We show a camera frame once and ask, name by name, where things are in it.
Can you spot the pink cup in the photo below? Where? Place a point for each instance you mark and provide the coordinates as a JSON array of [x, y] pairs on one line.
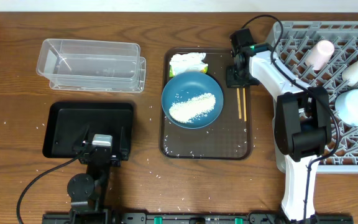
[[320, 55]]

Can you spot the dark blue plate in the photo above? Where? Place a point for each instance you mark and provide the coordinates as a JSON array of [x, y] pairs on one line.
[[187, 85]]

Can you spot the crumpled white napkin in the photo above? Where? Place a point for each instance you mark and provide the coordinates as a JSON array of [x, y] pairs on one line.
[[184, 60]]

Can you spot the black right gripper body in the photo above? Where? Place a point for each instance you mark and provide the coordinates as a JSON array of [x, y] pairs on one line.
[[237, 79]]

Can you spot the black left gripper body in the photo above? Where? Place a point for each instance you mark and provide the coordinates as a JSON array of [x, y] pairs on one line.
[[101, 154]]

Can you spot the pile of white rice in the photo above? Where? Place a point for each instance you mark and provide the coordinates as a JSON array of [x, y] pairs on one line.
[[194, 108]]

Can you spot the grey dishwasher rack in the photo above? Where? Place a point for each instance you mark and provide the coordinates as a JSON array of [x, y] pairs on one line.
[[295, 39]]

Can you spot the clear plastic bin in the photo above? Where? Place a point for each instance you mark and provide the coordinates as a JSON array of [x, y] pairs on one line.
[[92, 65]]

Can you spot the brown serving tray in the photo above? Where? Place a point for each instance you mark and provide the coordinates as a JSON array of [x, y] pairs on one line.
[[228, 137]]

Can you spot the black plastic tray bin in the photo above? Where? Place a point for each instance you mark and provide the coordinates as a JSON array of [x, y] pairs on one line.
[[67, 119]]

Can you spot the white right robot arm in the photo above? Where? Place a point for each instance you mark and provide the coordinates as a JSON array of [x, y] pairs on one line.
[[301, 122]]

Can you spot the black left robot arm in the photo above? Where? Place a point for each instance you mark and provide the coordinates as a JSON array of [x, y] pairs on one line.
[[88, 190]]

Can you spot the green yellow wrapper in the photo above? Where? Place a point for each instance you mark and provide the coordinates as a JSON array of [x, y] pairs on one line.
[[176, 70]]

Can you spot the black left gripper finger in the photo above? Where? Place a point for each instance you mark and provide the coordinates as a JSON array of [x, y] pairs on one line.
[[81, 142], [124, 143]]

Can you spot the light blue bowl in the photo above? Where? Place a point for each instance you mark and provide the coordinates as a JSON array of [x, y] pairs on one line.
[[346, 105]]

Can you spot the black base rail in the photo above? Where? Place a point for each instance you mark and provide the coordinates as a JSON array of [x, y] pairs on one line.
[[142, 218]]

